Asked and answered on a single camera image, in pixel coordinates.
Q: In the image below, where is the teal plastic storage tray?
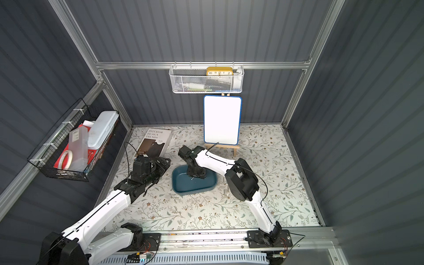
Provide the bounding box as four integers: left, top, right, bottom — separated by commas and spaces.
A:
172, 165, 218, 196

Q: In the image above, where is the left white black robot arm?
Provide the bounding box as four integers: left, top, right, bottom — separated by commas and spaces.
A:
38, 156, 171, 265

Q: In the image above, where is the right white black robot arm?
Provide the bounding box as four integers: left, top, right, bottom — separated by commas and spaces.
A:
178, 145, 282, 246

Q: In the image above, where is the interior design trends book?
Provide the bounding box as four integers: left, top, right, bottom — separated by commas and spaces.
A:
135, 128, 172, 158

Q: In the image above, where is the floral patterned table mat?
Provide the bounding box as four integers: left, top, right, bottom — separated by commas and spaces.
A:
104, 124, 320, 232

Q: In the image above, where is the wooden easel stand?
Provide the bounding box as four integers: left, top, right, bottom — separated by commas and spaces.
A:
204, 143, 240, 156

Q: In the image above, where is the white plastic case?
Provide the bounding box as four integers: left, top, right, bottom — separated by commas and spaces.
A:
87, 110, 119, 150

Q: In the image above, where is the white marker pen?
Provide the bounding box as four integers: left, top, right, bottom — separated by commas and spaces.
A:
182, 83, 212, 92

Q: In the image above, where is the translucent plastic container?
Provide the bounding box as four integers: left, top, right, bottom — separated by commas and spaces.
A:
68, 126, 88, 172

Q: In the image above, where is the white tape roll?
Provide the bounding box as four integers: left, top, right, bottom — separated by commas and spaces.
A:
57, 150, 74, 170

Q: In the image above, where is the small green circuit board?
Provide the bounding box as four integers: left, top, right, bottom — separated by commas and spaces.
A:
124, 252, 156, 265

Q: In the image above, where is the yellow clock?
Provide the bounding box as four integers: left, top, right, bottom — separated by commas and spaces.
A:
206, 66, 234, 76

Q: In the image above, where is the white board with blue frame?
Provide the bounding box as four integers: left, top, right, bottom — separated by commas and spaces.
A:
204, 95, 242, 145

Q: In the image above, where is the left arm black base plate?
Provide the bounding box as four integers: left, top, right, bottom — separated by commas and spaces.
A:
118, 233, 161, 252

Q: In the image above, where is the black wire wall basket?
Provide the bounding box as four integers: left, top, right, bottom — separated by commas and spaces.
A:
28, 99, 125, 182

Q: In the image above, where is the white wire mesh basket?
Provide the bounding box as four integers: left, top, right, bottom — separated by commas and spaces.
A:
169, 65, 245, 94

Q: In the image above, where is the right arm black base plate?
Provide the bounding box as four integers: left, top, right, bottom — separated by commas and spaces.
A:
245, 230, 293, 248

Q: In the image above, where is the aluminium front rail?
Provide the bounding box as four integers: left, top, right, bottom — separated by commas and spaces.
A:
66, 227, 339, 256

